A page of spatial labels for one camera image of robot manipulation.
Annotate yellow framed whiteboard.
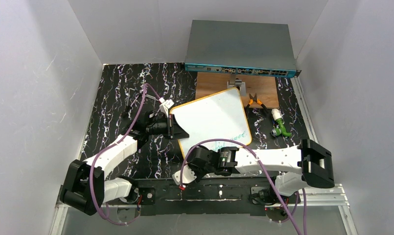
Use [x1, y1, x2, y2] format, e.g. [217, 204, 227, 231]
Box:
[170, 88, 252, 156]

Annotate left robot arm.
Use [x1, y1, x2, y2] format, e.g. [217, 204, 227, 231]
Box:
[59, 111, 189, 215]

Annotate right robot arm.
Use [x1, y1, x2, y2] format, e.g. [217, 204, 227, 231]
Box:
[173, 139, 335, 197]

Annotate black marble pattern mat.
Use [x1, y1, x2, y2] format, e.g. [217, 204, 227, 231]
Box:
[80, 63, 309, 179]

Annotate brown wooden board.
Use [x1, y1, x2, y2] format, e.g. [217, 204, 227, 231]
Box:
[195, 72, 279, 109]

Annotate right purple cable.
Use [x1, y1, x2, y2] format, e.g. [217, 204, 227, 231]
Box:
[180, 139, 309, 235]

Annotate purple cable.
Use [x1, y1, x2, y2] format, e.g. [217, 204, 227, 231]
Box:
[89, 83, 166, 226]
[180, 139, 309, 235]

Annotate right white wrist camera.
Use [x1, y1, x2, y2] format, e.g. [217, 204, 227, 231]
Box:
[172, 167, 197, 190]

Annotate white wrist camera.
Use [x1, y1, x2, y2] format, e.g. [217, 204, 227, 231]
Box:
[159, 97, 174, 116]
[172, 167, 197, 190]

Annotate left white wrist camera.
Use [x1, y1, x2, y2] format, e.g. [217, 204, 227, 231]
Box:
[159, 97, 174, 116]

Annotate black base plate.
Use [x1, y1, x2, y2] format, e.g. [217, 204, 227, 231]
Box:
[134, 177, 282, 216]

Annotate grey metal bracket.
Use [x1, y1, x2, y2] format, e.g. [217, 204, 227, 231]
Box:
[227, 78, 246, 96]

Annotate orange handled pliers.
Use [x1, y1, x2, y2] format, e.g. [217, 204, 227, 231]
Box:
[245, 93, 268, 116]

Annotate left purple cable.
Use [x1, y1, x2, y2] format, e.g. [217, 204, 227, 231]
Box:
[89, 83, 166, 226]

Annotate teal network switch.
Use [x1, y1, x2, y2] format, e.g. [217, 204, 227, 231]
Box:
[184, 20, 301, 78]

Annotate aluminium frame rail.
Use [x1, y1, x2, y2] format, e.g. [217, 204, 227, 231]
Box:
[49, 185, 358, 235]

